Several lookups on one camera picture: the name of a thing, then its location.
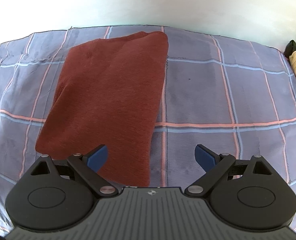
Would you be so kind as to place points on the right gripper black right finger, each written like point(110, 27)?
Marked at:
point(248, 194)

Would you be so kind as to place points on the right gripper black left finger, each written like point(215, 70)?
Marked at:
point(56, 194)

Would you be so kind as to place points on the maroon knit sweater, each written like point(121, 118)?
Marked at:
point(109, 93)

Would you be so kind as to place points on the blue plaid bed sheet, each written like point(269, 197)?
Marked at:
point(232, 96)

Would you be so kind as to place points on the dark green garment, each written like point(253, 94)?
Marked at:
point(290, 49)

